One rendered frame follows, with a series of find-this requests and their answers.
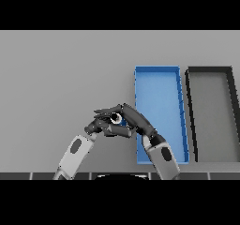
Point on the blue bin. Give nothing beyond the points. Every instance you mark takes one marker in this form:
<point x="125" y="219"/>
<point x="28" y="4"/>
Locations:
<point x="159" y="110"/>

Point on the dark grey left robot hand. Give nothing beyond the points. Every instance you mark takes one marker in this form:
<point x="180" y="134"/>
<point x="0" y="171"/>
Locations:
<point x="108" y="129"/>

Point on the dark grey bin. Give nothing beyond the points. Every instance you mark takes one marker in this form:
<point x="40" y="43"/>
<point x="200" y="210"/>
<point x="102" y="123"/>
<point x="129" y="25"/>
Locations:
<point x="212" y="110"/>

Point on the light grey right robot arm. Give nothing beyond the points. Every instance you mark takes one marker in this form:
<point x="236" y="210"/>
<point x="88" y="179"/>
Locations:
<point x="164" y="158"/>

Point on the blue pipe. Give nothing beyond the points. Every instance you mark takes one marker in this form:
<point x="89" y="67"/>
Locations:
<point x="117" y="118"/>

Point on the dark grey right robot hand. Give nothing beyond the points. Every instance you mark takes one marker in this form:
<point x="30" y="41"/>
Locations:
<point x="137" y="119"/>

